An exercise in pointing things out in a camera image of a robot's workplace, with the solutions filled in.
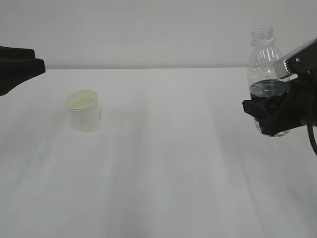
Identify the clear water bottle green label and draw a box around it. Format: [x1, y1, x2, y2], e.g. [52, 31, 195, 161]
[247, 27, 292, 137]

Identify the white paper cup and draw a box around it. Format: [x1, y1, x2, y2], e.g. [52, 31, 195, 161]
[66, 89, 101, 133]

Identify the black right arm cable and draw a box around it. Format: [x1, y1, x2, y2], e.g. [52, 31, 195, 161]
[306, 122, 317, 157]

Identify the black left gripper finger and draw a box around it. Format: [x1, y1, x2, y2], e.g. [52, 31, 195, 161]
[0, 46, 46, 96]

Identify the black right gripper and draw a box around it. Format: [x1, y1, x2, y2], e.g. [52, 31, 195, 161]
[242, 70, 317, 136]

